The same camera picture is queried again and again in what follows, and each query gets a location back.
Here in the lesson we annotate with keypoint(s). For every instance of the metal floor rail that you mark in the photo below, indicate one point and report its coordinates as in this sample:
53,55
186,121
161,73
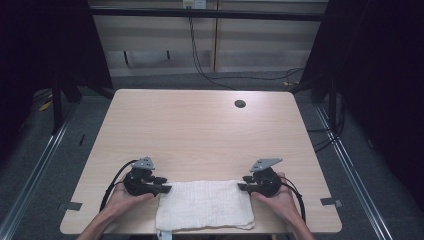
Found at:
36,170
353,170

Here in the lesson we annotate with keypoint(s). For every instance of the black curtain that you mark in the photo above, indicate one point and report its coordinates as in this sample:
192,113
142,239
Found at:
40,43
380,83

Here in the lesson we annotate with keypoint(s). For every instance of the black horizontal frame bar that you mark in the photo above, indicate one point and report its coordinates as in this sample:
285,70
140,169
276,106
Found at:
206,14

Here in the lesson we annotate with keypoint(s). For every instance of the grey tape strip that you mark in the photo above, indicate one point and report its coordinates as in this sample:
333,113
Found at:
331,201
72,206

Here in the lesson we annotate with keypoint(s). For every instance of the cream muslin cloth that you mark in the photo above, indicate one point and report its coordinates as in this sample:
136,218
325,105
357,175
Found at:
203,206

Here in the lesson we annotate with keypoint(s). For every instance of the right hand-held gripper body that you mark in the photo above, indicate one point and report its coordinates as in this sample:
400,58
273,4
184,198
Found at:
268,183

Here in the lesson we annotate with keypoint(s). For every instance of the small black floor tape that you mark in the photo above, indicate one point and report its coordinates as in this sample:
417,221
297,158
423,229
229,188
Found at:
82,140

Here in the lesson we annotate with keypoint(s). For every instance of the white wall socket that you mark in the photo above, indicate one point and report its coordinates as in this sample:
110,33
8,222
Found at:
194,4

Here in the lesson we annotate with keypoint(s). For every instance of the black metal stand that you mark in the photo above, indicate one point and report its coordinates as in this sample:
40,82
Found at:
57,106

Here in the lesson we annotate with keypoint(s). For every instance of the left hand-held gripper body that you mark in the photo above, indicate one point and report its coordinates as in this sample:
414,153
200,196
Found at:
138,183

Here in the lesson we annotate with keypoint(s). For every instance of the yellow floor marker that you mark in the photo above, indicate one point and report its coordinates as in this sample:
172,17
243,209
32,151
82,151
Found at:
45,106

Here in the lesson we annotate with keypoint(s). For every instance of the person's right hand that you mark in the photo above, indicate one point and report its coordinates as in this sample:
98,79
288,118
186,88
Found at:
283,201

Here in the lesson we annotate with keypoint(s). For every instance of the person's left hand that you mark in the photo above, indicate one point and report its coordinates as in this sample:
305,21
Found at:
125,201

